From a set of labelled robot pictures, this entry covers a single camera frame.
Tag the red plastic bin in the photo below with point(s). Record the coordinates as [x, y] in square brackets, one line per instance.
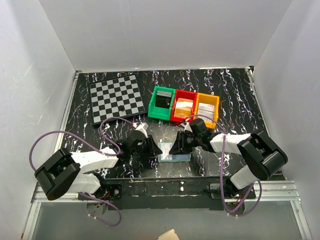
[183, 94]

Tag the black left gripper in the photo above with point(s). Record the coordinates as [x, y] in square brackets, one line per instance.
[153, 150]

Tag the black grey chessboard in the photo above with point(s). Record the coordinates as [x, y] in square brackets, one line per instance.
[118, 97]

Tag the black cards stack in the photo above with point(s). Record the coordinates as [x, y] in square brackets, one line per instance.
[164, 94]

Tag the white gold VIP card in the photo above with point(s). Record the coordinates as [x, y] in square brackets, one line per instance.
[166, 147]

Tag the orange plastic bin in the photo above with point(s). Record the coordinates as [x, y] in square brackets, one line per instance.
[210, 99]

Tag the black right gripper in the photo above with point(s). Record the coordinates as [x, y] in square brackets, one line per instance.
[178, 147]

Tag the black mounting base rail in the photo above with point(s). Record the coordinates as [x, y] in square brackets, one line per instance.
[161, 193]

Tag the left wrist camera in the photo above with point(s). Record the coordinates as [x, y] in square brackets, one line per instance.
[143, 127]

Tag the cardboard piece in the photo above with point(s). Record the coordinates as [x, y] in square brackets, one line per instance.
[169, 235]

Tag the mint green card holder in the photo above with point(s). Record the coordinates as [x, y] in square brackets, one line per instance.
[175, 158]

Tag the green plastic bin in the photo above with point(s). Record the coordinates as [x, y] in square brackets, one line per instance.
[158, 112]

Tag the black VIP credit card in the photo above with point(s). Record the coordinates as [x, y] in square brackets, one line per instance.
[163, 101]

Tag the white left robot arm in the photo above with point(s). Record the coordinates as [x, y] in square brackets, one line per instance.
[72, 172]

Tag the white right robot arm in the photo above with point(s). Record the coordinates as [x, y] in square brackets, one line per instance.
[262, 156]

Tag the orange white cards stack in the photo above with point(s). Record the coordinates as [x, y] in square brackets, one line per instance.
[183, 108]

